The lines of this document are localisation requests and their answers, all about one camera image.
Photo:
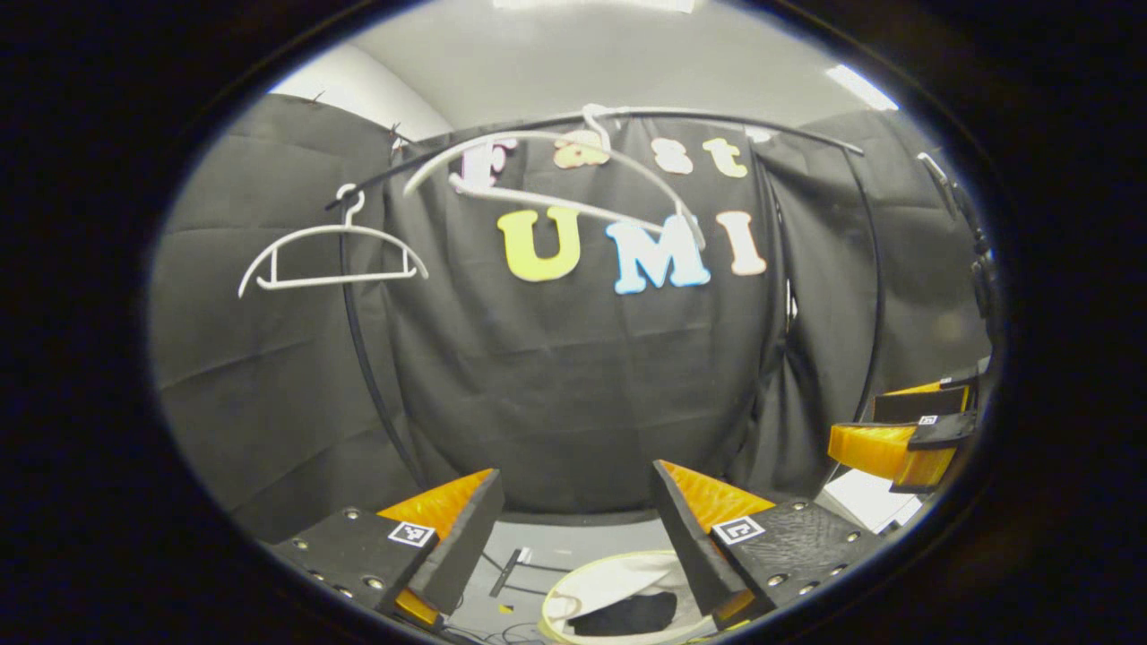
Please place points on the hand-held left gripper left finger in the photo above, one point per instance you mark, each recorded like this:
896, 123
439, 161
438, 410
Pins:
461, 551

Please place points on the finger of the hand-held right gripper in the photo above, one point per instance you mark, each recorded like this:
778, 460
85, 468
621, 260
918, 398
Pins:
923, 403
874, 448

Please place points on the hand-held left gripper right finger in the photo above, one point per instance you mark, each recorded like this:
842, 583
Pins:
699, 560

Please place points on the black knit jacket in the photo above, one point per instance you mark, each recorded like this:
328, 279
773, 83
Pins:
627, 615

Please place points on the white laundry hamper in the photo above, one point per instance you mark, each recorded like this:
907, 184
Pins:
600, 582

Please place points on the white plastic hanger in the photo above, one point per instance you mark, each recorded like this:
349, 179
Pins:
340, 279
556, 204

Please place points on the black metal clothes rack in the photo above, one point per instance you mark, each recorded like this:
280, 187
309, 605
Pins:
344, 269

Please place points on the black stick with white end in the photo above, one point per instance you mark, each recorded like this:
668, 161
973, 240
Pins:
506, 575

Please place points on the black backdrop cloth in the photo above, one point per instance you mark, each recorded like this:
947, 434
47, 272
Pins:
556, 385

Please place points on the large ceiling light panel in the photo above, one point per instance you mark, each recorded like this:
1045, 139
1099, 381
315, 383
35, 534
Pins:
591, 5

